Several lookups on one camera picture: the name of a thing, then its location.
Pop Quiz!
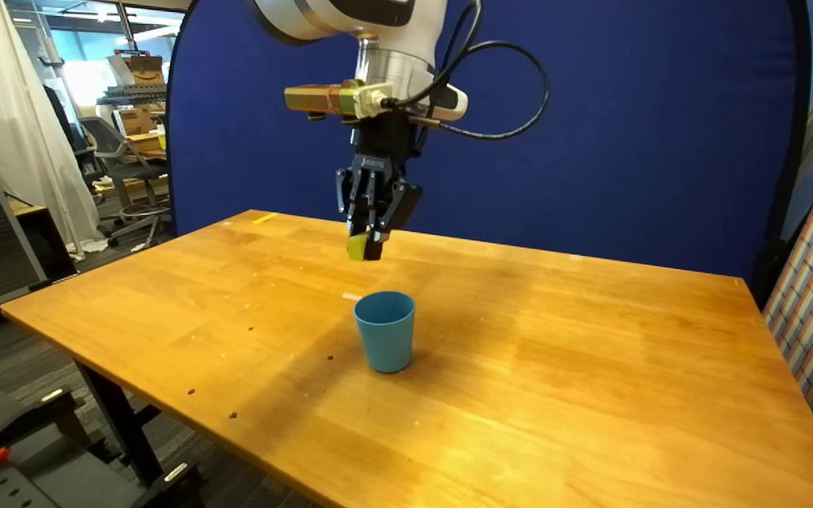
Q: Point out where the black slanted floor equipment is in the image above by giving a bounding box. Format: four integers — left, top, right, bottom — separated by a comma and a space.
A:
0, 382, 84, 471

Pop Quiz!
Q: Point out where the white curtain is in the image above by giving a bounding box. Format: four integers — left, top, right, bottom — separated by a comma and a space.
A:
0, 0, 111, 262

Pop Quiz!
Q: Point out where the black table leg frame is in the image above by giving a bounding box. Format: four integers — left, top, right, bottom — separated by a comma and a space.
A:
73, 359, 208, 508

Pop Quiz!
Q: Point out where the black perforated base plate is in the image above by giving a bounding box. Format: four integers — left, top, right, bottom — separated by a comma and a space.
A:
0, 464, 77, 508

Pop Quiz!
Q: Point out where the blue plastic cup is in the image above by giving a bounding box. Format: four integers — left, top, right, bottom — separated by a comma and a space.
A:
349, 289, 420, 379

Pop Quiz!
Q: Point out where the shelf with cardboard boxes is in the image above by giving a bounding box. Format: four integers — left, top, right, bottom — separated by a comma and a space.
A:
93, 47, 174, 164

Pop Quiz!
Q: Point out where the beige wrist camera box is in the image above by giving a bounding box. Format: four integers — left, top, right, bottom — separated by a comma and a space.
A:
282, 80, 475, 128

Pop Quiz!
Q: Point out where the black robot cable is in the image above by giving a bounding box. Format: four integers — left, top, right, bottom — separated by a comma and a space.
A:
396, 0, 554, 145

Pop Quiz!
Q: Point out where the yellow block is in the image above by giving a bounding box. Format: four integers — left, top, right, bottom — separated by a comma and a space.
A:
344, 231, 373, 262

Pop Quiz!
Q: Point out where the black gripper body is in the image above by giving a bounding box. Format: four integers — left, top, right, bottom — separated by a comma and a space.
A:
348, 112, 428, 188

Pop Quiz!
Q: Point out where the blue fabric backdrop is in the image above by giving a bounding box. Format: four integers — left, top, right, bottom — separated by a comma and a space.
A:
165, 0, 813, 289

